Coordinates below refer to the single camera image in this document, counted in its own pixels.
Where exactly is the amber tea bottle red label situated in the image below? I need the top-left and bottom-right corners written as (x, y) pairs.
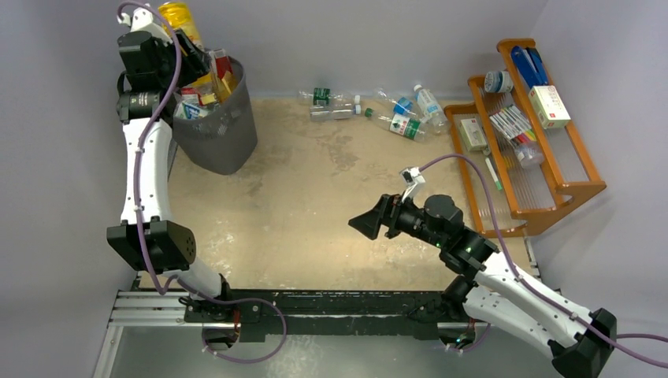
top-left (206, 49), bottom-right (238, 103)

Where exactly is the yellow plastic bottle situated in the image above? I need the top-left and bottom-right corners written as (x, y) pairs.
top-left (158, 2), bottom-right (204, 50)

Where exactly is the green white label bottle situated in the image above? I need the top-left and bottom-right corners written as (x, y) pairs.
top-left (363, 108), bottom-right (427, 143)

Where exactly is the red label water bottle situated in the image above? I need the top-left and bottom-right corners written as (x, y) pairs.
top-left (180, 87), bottom-right (202, 106)

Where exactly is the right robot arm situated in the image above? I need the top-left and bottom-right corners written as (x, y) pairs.
top-left (348, 195), bottom-right (617, 377)

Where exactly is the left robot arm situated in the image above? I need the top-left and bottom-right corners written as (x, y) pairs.
top-left (106, 30), bottom-right (235, 322)

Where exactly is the grey mesh waste bin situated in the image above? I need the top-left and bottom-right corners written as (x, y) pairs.
top-left (172, 57), bottom-right (258, 176)

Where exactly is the white green marker pen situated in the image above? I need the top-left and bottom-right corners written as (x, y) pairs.
top-left (485, 157), bottom-right (503, 191)

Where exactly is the green white small box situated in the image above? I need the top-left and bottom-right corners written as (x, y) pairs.
top-left (458, 118), bottom-right (490, 155)

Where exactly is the wooden tiered rack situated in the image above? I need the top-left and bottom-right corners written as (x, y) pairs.
top-left (444, 38), bottom-right (607, 238)

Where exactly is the blue label water bottle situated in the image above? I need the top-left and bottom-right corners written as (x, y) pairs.
top-left (413, 84), bottom-right (448, 133)

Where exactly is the small clear jar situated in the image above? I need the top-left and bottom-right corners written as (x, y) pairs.
top-left (514, 141), bottom-right (544, 169)

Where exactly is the pack of coloured markers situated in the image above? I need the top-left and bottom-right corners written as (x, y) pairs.
top-left (489, 104), bottom-right (537, 147)

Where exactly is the green label clear bottle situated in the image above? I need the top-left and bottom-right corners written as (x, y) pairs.
top-left (297, 87), bottom-right (361, 107)

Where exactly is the round tape roll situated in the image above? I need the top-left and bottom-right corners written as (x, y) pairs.
top-left (484, 70), bottom-right (514, 93)

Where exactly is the white red box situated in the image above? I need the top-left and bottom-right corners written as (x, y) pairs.
top-left (529, 85), bottom-right (571, 129)

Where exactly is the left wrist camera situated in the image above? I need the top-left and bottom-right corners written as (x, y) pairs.
top-left (117, 8), bottom-right (172, 43)

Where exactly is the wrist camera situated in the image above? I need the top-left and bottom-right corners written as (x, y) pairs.
top-left (399, 167), bottom-right (426, 203)
top-left (117, 8), bottom-right (172, 43)

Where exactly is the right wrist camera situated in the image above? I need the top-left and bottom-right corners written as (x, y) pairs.
top-left (399, 167), bottom-right (426, 203)

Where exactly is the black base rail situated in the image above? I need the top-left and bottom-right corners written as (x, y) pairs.
top-left (107, 289), bottom-right (492, 346)

